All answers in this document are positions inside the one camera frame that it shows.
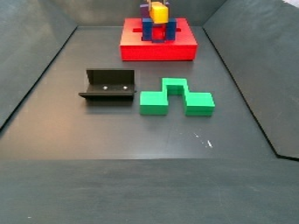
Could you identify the dark blue U block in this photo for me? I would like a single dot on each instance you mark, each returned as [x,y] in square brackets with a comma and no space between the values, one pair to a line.
[158,33]

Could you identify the yellow rectangular block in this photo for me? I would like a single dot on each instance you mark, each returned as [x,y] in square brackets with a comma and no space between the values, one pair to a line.
[159,12]

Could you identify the purple U block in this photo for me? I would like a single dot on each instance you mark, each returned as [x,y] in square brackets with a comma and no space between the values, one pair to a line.
[145,11]

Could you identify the red board base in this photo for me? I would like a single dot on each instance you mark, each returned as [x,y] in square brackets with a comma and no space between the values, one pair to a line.
[138,50]

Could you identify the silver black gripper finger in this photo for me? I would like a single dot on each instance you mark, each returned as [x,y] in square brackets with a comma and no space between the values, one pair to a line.
[149,3]

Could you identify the black angled bracket holder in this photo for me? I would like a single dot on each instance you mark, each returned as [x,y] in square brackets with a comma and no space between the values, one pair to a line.
[110,84]

